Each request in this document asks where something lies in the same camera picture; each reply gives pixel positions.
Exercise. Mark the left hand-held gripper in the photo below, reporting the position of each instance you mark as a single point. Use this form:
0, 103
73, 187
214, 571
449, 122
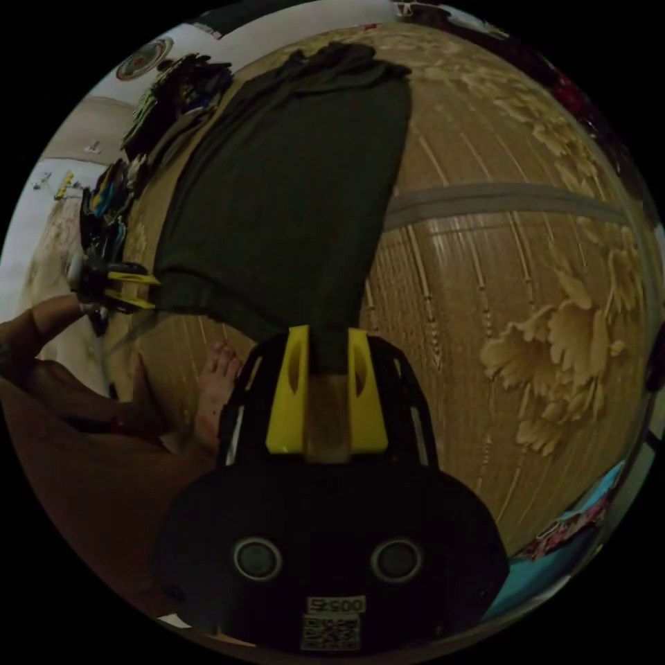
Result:
95, 287

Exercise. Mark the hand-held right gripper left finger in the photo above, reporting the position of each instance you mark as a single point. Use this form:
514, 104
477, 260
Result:
287, 410

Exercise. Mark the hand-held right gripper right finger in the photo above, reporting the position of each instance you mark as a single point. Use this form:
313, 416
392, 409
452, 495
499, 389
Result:
367, 415

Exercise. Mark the brown short sleeve shirt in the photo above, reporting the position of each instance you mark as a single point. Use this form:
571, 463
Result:
291, 197

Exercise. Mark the person's left forearm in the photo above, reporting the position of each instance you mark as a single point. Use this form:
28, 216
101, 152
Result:
18, 340

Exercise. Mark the person's left hand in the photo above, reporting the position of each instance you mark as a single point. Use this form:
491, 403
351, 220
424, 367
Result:
62, 311

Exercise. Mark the person's body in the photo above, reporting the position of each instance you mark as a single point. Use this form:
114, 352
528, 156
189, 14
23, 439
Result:
93, 467

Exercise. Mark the pile of clothes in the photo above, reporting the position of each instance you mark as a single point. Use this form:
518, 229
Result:
171, 98

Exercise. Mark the teal floral quilt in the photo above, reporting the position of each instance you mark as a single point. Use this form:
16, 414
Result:
561, 535

